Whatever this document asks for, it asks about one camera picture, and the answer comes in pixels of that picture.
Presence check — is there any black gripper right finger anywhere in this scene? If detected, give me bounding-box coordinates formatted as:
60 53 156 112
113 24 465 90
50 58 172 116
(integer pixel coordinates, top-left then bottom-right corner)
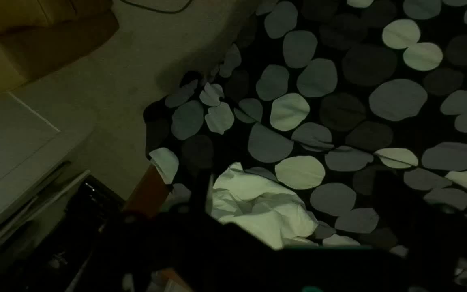
371 172 465 292

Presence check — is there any white cabinet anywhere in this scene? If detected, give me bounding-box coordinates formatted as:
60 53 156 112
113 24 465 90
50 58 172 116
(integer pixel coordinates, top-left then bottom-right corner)
0 89 97 248

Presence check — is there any white pillow case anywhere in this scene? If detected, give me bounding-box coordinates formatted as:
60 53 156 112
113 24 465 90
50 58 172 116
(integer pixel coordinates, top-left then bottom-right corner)
209 160 319 251

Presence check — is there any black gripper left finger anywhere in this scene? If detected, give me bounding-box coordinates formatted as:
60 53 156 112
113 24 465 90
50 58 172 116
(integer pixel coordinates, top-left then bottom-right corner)
188 168 279 292

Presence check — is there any yellow wooden furniture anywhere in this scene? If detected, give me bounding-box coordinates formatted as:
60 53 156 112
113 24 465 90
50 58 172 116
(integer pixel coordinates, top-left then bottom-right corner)
0 0 120 103

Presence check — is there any thin dark floor cable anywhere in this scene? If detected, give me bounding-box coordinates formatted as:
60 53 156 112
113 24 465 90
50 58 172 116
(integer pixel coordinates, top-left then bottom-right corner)
120 0 194 14

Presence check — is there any black grey spotted bedspread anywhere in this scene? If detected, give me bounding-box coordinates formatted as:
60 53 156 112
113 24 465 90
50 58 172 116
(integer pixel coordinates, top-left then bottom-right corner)
143 0 467 256

